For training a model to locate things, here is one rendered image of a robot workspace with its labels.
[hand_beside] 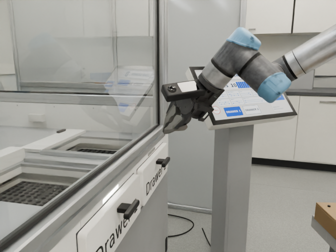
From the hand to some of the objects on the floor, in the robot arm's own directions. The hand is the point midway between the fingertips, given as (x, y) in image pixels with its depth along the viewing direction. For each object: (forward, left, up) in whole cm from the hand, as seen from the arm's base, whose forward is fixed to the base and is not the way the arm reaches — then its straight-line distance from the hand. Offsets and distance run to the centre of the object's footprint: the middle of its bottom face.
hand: (164, 129), depth 87 cm
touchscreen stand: (-39, -57, -102) cm, 123 cm away
